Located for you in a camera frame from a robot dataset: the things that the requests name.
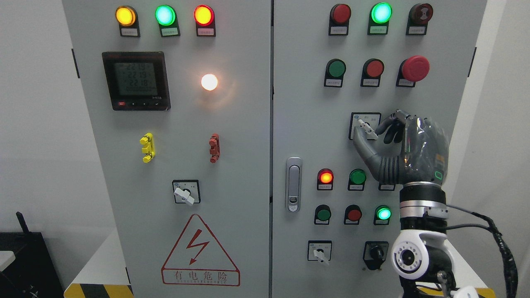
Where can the gray robotic right hand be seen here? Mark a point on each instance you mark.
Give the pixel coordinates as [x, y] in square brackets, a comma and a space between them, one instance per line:
[424, 150]

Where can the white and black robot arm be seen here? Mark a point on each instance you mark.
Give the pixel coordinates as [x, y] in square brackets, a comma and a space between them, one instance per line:
[420, 252]

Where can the green lit lamp lower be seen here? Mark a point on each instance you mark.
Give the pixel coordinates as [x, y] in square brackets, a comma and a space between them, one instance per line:
[382, 215]

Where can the green lit lamp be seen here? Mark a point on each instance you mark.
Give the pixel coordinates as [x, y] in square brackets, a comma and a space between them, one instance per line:
[382, 215]
[379, 17]

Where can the green lamp middle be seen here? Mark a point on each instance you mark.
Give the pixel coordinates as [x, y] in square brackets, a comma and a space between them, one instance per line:
[357, 180]

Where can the red emergency stop mushroom button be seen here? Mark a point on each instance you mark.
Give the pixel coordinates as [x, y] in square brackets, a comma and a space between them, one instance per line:
[412, 70]

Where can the red push button lower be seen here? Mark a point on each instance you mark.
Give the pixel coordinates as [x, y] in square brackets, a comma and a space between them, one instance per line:
[352, 215]

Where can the red push button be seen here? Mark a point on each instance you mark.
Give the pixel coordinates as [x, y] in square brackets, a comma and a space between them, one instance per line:
[372, 71]
[352, 215]

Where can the red lit lamp middle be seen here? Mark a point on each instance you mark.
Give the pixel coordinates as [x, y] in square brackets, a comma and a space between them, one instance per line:
[325, 179]

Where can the red push button upper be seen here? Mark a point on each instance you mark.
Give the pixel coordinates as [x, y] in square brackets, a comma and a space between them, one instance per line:
[372, 71]

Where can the green push button lower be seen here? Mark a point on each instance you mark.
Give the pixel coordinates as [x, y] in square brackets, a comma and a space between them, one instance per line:
[322, 215]

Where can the green push button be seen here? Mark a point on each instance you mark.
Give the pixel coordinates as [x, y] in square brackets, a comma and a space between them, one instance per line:
[322, 215]
[335, 70]

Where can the green push button upper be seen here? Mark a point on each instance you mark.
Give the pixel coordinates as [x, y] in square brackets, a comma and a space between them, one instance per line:
[335, 70]

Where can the right gray cabinet door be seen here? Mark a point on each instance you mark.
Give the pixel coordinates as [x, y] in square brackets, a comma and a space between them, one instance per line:
[312, 122]

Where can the gray cabinet door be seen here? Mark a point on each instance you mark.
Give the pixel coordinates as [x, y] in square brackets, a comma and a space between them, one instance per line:
[312, 122]
[234, 191]

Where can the silver cabinet door latch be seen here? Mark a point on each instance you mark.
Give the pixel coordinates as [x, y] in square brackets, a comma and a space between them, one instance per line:
[293, 181]

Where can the dark red buzzer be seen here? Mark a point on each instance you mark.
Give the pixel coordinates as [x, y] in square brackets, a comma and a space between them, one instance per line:
[418, 19]

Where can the green lit lamp top right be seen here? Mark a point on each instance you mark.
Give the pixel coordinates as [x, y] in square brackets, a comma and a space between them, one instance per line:
[379, 17]

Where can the red indicator lamp top right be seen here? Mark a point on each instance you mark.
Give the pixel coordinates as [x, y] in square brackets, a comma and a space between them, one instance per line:
[339, 20]

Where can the red-brown terminal clip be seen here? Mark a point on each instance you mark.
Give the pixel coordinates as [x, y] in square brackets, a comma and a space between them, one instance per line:
[214, 148]

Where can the white glowing indicator lamp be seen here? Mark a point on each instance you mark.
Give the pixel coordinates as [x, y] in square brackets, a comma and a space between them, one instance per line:
[209, 82]

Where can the red electrical danger warning sticker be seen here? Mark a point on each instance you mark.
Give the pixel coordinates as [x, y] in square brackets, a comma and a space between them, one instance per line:
[198, 258]

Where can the left gray cabinet door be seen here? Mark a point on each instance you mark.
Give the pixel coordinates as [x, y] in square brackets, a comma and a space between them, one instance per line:
[234, 191]

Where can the red lit indicator lamp top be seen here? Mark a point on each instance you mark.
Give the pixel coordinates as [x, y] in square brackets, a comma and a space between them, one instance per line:
[205, 21]

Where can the yellow terminal clip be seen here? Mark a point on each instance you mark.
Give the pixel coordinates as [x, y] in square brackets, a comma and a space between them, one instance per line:
[148, 147]

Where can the green indicator lamp top left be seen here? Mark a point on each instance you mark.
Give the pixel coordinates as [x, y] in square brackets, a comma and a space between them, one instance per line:
[167, 21]

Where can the digital power meter display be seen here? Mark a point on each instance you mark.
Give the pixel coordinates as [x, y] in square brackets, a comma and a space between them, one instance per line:
[137, 81]

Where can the yellow indicator lamp top left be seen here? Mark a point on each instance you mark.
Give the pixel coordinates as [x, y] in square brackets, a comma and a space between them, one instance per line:
[127, 19]

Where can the black box with antenna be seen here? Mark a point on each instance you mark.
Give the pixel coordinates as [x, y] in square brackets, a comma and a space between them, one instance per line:
[31, 274]

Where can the black rotary selector switch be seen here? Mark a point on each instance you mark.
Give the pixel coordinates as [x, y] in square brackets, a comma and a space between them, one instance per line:
[374, 254]

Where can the left door gray rotary switch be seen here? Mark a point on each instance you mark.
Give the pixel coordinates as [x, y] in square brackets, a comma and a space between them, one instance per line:
[186, 192]

